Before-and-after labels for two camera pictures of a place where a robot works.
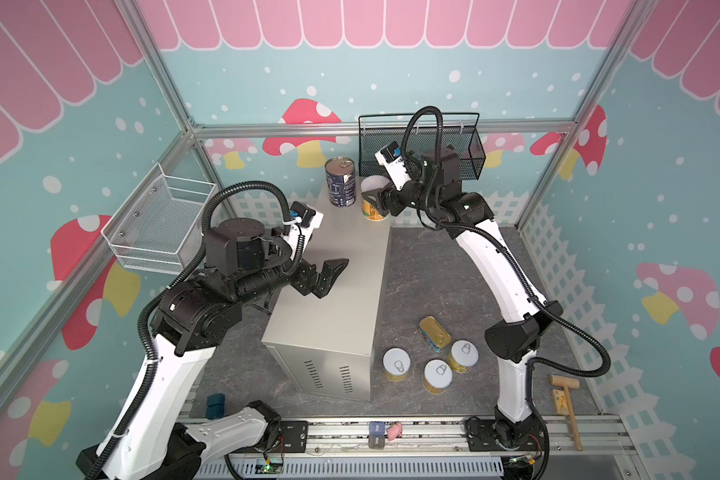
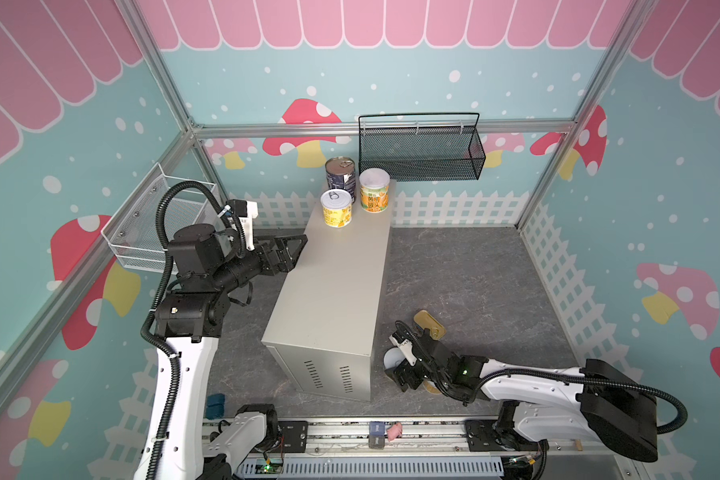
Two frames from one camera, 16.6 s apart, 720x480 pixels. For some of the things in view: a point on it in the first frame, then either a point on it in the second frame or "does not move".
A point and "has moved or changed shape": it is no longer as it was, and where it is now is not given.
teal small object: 215,406 does not move
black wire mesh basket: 462,132 does not move
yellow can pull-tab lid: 464,353 to 337,207
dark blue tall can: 340,174 does not move
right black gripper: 390,199 to 418,358
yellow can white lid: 367,183 has moved or changed shape
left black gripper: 305,284 to 285,263
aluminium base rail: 417,449 does not move
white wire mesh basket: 159,226 does not move
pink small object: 394,431 does not move
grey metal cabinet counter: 327,344 does not move
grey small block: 376,438 does not move
